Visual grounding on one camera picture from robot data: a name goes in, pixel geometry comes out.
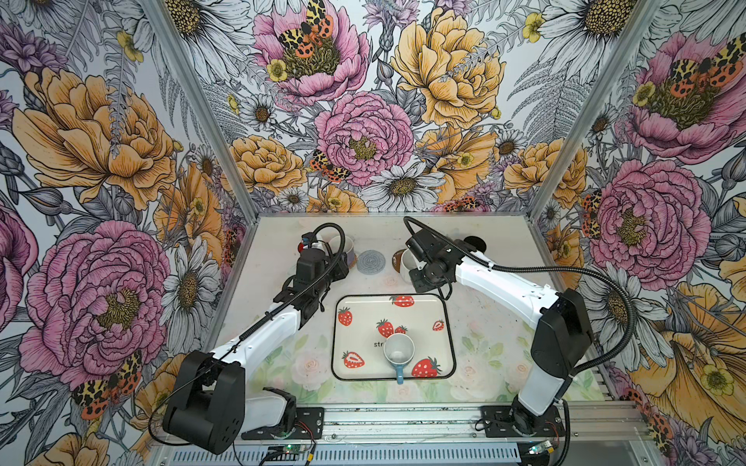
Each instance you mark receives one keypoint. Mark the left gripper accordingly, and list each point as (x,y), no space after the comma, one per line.
(342,272)

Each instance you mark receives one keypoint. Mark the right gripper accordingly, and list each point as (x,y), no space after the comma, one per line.
(421,287)

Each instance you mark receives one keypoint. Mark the white mug purple handle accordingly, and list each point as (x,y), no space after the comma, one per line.
(349,250)

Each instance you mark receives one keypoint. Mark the black mug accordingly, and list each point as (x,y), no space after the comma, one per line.
(476,242)

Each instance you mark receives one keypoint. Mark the scratched dark wooden coaster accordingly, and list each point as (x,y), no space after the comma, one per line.
(396,260)

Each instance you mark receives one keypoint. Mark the grey braided coaster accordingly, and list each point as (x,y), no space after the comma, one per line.
(371,262)

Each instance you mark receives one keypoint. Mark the white mug blue handle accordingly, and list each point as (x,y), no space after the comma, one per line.
(399,350)

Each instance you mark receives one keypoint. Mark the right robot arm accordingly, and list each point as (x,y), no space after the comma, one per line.
(561,326)

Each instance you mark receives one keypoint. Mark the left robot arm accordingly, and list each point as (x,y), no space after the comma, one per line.
(210,406)

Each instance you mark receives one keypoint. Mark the strawberry print serving tray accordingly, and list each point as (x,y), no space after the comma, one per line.
(364,322)

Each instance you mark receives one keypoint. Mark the green circuit board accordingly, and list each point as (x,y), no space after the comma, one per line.
(289,453)

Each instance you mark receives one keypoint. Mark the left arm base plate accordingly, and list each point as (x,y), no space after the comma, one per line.
(296,424)

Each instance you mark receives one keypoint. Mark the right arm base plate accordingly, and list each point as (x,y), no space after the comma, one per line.
(495,419)

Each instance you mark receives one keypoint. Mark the aluminium front rail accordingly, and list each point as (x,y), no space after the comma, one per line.
(605,421)

